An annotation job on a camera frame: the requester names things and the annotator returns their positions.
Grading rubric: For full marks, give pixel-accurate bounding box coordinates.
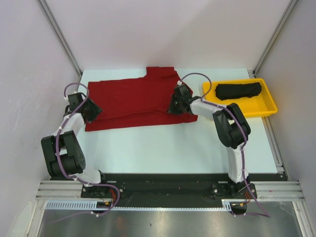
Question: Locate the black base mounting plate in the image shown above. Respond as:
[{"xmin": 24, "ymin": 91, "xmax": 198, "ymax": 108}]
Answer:
[{"xmin": 50, "ymin": 174, "xmax": 288, "ymax": 198}]

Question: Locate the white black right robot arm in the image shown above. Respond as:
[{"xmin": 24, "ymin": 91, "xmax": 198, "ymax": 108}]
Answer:
[{"xmin": 168, "ymin": 84, "xmax": 251, "ymax": 198}]

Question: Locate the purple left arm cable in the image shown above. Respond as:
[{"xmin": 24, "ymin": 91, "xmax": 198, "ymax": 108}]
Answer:
[{"xmin": 55, "ymin": 82, "xmax": 121, "ymax": 218}]

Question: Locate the white slotted cable duct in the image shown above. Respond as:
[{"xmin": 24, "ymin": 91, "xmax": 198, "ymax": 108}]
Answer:
[{"xmin": 45, "ymin": 199, "xmax": 237, "ymax": 212}]

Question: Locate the aluminium frame rail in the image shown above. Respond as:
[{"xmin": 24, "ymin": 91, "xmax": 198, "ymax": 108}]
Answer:
[{"xmin": 36, "ymin": 181, "xmax": 305, "ymax": 201}]

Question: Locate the yellow plastic tray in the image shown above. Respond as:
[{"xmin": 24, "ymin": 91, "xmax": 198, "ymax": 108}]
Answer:
[{"xmin": 205, "ymin": 79, "xmax": 278, "ymax": 118}]

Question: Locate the red t shirt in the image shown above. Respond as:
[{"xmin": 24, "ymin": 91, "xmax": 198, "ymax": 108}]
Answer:
[{"xmin": 85, "ymin": 67, "xmax": 198, "ymax": 132}]

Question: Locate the rolled black t shirt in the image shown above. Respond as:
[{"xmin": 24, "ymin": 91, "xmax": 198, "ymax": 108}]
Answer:
[{"xmin": 215, "ymin": 82, "xmax": 262, "ymax": 100}]

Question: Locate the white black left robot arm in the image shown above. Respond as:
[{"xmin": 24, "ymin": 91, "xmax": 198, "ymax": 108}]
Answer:
[{"xmin": 41, "ymin": 92, "xmax": 109, "ymax": 198}]

